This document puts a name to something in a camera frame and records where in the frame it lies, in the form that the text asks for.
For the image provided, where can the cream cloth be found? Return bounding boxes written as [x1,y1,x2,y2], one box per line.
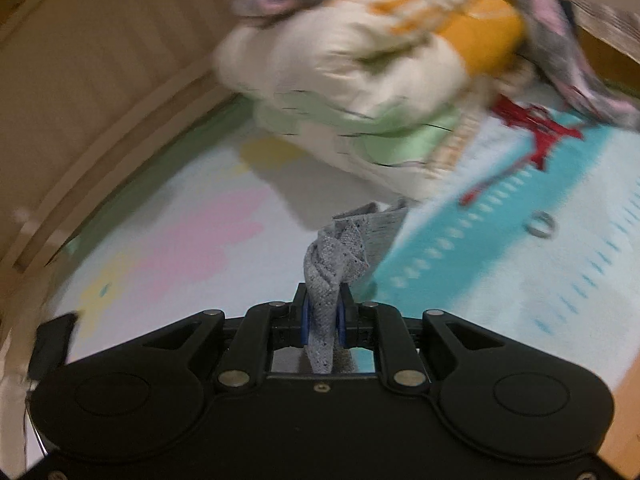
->
[0,340,38,476]

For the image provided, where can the cream quilt with green print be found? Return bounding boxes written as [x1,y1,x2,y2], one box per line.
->
[215,0,531,201]

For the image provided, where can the grey pants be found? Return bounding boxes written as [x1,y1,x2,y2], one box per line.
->
[302,199,408,376]

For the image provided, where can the red ribbon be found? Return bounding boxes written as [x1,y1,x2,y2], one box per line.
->
[460,95,586,206]

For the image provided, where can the grey pink patterned blanket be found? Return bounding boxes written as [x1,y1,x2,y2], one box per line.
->
[235,0,640,133]

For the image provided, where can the small grey ring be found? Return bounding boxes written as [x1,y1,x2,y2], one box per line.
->
[522,210,556,240]

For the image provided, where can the wooden bed frame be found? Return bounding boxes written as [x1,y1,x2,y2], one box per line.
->
[0,0,261,286]

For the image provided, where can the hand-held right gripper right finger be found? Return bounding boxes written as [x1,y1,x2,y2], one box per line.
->
[337,285,521,395]

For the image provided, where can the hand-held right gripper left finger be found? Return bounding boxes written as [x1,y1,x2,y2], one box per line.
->
[125,284,310,395]

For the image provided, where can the black folded cloth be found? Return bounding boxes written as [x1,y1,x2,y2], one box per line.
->
[29,312,78,381]

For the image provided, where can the floral bed sheet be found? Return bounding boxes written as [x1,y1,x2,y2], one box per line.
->
[50,80,640,411]

